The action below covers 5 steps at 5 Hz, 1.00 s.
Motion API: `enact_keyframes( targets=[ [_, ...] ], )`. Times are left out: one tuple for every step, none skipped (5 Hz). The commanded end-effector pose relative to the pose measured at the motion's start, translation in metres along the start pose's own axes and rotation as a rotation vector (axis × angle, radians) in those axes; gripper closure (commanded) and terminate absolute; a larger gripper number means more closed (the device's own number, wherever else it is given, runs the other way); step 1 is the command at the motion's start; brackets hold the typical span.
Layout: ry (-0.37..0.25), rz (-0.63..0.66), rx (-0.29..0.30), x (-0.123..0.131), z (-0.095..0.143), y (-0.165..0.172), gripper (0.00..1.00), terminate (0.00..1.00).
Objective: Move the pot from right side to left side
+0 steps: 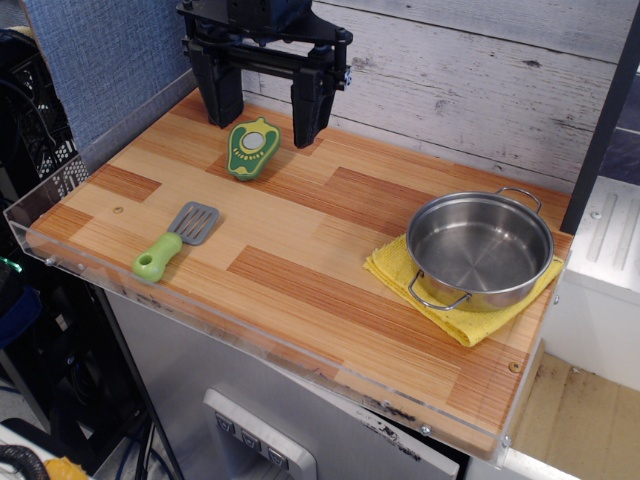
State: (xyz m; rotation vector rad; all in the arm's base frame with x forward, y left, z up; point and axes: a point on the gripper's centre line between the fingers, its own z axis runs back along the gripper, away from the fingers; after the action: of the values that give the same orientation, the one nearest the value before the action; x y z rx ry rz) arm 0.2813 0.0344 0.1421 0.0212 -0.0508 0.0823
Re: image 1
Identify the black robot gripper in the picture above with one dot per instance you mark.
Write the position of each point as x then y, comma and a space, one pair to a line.
248, 27

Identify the stainless steel pot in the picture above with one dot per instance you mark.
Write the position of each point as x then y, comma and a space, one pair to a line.
477, 251

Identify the green toy avocado half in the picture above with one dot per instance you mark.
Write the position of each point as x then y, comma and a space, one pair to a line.
251, 145

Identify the yellow folded cloth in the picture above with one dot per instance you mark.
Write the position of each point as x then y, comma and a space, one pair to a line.
393, 266

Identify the black plastic crate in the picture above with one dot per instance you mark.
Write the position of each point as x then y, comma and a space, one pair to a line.
36, 138

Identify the clear acrylic table guard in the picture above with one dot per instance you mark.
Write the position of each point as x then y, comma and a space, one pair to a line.
228, 283

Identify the silver toy fridge cabinet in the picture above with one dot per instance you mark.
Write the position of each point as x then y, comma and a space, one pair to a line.
228, 406

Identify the white toy sink counter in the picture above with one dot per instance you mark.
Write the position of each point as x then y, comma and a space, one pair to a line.
593, 320

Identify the green handled grey spatula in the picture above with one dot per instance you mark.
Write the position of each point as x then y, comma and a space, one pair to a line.
191, 226

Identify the dark vertical post right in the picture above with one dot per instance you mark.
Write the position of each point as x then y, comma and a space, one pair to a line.
614, 103

